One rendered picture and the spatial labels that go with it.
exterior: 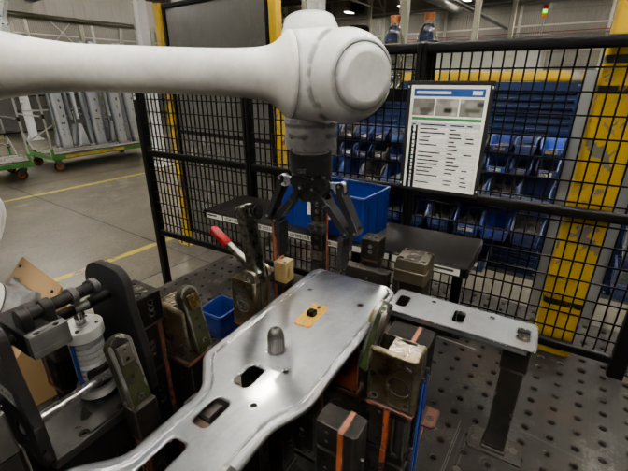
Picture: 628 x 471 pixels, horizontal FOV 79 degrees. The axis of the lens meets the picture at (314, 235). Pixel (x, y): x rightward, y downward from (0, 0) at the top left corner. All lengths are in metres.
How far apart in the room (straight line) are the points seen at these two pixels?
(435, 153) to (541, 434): 0.75
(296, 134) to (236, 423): 0.45
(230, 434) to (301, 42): 0.51
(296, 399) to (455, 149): 0.80
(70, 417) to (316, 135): 0.59
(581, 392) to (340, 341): 0.74
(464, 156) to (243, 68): 0.79
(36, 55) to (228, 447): 0.57
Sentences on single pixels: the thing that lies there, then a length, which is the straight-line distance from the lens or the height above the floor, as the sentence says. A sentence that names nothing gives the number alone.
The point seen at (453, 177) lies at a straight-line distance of 1.17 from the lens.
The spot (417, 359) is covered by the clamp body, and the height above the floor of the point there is 1.04.
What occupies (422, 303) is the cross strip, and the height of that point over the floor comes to 1.00.
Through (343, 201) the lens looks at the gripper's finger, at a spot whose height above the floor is 1.26.
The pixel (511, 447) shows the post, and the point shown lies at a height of 0.70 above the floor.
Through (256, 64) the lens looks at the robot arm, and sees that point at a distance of 0.49.
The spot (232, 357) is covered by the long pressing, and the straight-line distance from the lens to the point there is 0.73.
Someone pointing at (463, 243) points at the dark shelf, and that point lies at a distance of 1.16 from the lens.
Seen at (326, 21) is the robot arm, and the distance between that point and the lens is 0.65.
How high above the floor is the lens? 1.46
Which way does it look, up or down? 22 degrees down
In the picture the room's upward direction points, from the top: straight up
